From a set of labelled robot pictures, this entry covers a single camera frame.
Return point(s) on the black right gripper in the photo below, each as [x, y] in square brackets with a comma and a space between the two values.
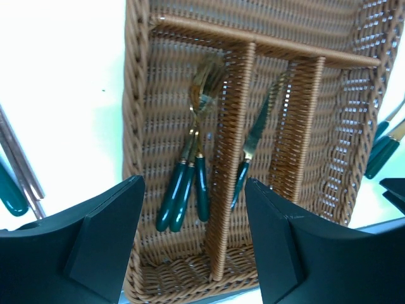
[394, 192]

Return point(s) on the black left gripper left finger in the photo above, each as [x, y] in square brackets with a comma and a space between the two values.
[79, 255]

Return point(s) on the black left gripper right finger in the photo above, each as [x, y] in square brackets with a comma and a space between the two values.
[304, 258]

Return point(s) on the copper chopstick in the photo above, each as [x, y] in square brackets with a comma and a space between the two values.
[20, 157]
[33, 203]

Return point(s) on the wicker cutlery tray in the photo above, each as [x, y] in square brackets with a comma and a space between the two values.
[313, 150]

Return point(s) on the gold spoon green handle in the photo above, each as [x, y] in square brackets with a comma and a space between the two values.
[11, 196]

